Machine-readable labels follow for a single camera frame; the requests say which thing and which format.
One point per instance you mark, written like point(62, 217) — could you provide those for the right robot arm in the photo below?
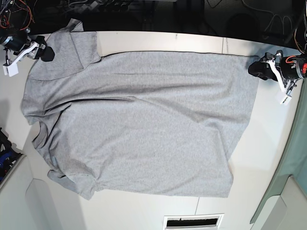
point(15, 19)

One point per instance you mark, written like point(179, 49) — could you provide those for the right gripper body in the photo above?
point(20, 42)

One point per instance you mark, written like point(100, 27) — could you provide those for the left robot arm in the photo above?
point(291, 31)

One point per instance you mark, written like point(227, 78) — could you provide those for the grey t-shirt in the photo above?
point(161, 123)

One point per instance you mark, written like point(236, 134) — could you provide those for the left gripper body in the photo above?
point(289, 69)

